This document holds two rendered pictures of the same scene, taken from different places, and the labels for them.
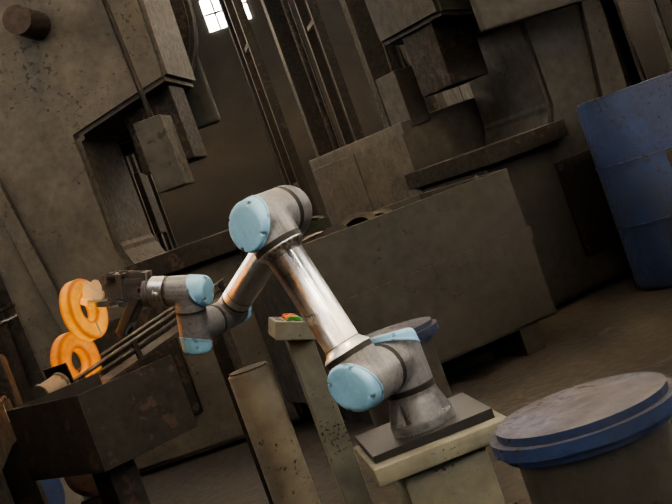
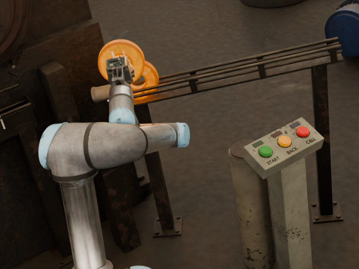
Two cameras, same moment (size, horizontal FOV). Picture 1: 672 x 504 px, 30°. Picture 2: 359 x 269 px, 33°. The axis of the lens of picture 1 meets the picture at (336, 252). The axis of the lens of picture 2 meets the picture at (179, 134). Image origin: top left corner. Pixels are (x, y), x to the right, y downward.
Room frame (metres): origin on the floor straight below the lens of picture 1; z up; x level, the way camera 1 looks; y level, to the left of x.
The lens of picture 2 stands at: (2.64, -1.20, 1.67)
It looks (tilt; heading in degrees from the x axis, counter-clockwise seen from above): 32 degrees down; 71
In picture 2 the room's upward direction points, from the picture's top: 11 degrees counter-clockwise
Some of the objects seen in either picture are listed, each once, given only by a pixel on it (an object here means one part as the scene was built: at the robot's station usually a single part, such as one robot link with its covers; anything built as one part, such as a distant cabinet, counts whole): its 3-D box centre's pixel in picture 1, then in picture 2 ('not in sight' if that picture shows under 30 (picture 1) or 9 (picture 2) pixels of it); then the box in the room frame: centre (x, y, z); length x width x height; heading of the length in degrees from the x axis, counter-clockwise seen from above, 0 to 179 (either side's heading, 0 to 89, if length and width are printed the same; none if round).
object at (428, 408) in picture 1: (416, 404); not in sight; (2.85, -0.06, 0.37); 0.15 x 0.15 x 0.10
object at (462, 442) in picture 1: (430, 441); not in sight; (2.85, -0.06, 0.28); 0.32 x 0.32 x 0.04; 7
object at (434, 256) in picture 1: (389, 297); not in sight; (5.28, -0.15, 0.39); 1.03 x 0.83 x 0.77; 112
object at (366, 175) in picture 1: (418, 224); not in sight; (6.98, -0.49, 0.55); 1.10 x 0.53 x 1.10; 27
